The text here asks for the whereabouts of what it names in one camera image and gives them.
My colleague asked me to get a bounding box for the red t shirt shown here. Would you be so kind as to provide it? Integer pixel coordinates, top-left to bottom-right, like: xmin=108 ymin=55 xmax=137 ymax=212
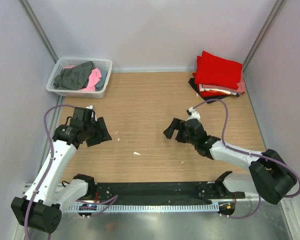
xmin=194 ymin=51 xmax=243 ymax=90

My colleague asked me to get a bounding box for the grey t shirt in basket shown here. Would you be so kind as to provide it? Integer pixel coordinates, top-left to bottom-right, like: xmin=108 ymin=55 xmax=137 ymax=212
xmin=53 ymin=61 xmax=95 ymax=91

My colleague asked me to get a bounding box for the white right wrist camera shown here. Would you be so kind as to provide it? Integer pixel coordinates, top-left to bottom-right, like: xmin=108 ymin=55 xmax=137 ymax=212
xmin=186 ymin=107 xmax=201 ymax=121

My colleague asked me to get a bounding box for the blue-grey t shirt in basket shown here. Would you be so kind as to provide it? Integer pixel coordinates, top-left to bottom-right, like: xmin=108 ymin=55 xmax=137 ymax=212
xmin=95 ymin=69 xmax=108 ymax=92

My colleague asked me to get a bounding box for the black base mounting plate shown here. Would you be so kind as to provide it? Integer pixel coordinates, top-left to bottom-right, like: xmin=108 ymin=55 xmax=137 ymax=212
xmin=95 ymin=181 xmax=246 ymax=206

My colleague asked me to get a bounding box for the right corner aluminium post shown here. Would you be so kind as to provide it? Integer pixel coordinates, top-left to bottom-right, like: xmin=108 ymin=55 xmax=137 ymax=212
xmin=242 ymin=0 xmax=286 ymax=72

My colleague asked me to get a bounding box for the white slotted cable duct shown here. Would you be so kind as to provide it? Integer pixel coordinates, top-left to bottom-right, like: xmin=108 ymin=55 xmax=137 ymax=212
xmin=65 ymin=202 xmax=220 ymax=214

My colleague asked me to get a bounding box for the folded white t shirt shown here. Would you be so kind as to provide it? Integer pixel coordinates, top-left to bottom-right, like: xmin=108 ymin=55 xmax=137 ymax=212
xmin=197 ymin=84 xmax=237 ymax=94

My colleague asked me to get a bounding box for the corner aluminium post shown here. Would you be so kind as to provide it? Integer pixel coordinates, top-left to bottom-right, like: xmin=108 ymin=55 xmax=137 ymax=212
xmin=242 ymin=0 xmax=286 ymax=72
xmin=19 ymin=0 xmax=59 ymax=63

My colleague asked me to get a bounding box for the folded black t shirt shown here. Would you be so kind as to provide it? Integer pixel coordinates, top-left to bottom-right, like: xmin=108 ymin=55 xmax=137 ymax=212
xmin=188 ymin=77 xmax=230 ymax=99

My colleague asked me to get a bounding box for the white plastic laundry basket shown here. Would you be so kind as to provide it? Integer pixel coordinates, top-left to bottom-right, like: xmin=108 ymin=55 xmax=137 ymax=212
xmin=46 ymin=57 xmax=113 ymax=99

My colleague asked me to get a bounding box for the folded salmon pink t shirt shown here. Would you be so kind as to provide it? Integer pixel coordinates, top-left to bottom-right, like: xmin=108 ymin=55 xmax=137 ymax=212
xmin=203 ymin=77 xmax=246 ymax=95

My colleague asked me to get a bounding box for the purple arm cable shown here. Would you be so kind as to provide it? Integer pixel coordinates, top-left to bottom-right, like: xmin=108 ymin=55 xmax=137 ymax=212
xmin=23 ymin=104 xmax=119 ymax=240
xmin=192 ymin=98 xmax=300 ymax=220

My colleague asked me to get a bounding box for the aluminium frame rail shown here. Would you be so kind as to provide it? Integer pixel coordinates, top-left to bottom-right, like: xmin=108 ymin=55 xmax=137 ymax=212
xmin=19 ymin=182 xmax=295 ymax=204

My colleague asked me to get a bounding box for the pink t shirt in basket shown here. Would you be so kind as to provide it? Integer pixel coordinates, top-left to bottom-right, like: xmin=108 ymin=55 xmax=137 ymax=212
xmin=59 ymin=66 xmax=102 ymax=92

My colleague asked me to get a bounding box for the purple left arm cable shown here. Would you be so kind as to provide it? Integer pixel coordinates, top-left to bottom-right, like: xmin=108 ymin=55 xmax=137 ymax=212
xmin=23 ymin=104 xmax=119 ymax=240

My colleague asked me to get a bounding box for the left corner aluminium post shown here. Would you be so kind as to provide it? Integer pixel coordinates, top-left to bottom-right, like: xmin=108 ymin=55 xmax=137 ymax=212
xmin=19 ymin=0 xmax=59 ymax=63

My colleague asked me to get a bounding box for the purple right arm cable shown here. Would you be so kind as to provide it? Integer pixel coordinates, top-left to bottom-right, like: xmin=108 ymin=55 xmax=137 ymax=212
xmin=192 ymin=98 xmax=300 ymax=220

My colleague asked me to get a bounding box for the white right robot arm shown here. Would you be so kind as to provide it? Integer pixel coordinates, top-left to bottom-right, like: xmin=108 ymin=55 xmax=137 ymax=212
xmin=163 ymin=118 xmax=297 ymax=205

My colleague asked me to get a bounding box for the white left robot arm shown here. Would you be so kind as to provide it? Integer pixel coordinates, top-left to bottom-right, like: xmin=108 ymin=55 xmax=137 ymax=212
xmin=11 ymin=105 xmax=112 ymax=240

